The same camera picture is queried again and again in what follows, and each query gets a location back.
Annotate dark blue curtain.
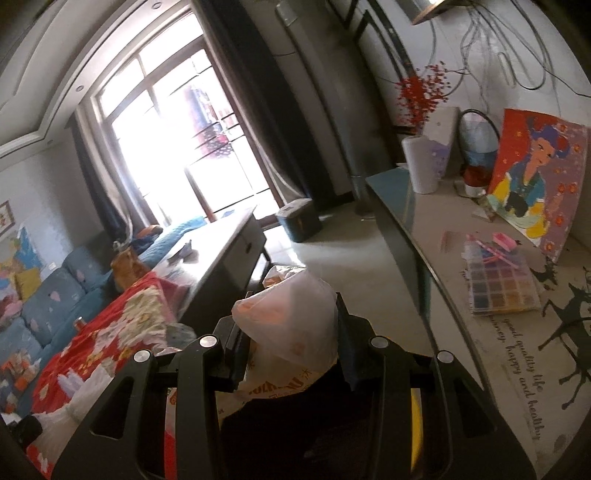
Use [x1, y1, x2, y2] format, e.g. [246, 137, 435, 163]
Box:
[69, 106, 140, 246]

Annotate wooden wall shelf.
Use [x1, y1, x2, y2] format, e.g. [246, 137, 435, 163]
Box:
[410, 0, 468, 27]

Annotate pink cushion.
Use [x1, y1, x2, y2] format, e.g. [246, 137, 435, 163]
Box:
[0, 295, 24, 320]

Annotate country map poster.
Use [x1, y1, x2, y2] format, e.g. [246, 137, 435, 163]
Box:
[0, 226, 47, 297]

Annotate white plastic bag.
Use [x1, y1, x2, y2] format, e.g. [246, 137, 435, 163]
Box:
[167, 270, 340, 480]

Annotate grey brown curtain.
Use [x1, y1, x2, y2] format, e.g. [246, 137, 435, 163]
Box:
[191, 0, 336, 209]

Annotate white vase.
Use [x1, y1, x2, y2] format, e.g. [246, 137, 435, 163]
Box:
[401, 134, 442, 195]

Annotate yellow rimmed bin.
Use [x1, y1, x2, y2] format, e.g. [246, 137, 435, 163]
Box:
[222, 360, 424, 480]

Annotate grey coffee table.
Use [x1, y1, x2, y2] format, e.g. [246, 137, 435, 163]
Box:
[152, 208, 274, 343]

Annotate grey crumpled paper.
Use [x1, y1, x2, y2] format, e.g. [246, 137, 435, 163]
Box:
[167, 240, 198, 265]

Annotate large window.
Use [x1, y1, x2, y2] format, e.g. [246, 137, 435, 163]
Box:
[90, 11, 288, 227]

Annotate clear bead organizer box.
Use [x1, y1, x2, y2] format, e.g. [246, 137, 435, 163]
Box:
[464, 247, 544, 316]

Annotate red floral blanket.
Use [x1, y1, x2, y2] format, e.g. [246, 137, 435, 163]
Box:
[25, 271, 191, 480]

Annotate white purple paper bag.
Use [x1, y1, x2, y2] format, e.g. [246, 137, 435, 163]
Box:
[422, 107, 461, 182]

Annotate teal storage box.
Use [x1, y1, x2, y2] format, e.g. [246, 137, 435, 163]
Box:
[276, 198, 324, 243]

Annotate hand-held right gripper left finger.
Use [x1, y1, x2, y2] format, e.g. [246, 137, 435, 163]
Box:
[48, 316, 254, 480]

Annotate colourful figure painting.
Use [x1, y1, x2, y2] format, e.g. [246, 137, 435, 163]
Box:
[486, 108, 588, 265]

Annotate yellow pillow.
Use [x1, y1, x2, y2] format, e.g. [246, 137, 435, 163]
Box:
[14, 268, 43, 302]

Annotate red berry branches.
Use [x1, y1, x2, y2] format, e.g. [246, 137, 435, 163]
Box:
[392, 60, 468, 136]

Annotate grey standing air conditioner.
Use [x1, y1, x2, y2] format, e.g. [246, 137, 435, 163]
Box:
[274, 0, 378, 219]

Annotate printed deer table mat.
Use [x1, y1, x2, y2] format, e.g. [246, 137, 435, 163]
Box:
[455, 240, 591, 467]

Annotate blue patterned sofa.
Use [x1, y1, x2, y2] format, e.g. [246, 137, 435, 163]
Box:
[0, 215, 208, 416]

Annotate pile of clothes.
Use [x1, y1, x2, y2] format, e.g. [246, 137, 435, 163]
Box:
[0, 350, 43, 403]

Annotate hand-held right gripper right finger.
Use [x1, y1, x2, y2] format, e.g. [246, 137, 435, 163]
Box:
[332, 293, 539, 480]

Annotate dark tv cabinet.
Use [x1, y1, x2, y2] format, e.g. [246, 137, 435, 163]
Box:
[365, 166, 591, 480]

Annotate orange paper bag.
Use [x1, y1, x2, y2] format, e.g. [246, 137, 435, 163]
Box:
[111, 247, 151, 292]

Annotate bundle of wall cables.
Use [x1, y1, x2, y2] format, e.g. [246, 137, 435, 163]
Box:
[462, 0, 591, 95]

